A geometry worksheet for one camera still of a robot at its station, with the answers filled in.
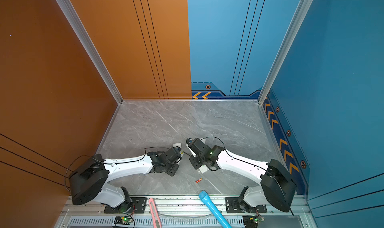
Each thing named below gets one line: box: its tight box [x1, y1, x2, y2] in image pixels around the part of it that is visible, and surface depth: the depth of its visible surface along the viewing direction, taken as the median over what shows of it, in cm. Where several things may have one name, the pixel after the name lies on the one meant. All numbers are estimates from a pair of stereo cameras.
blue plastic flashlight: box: [199, 190, 232, 228], surface depth 72 cm
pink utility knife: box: [149, 198, 163, 228], surface depth 72 cm
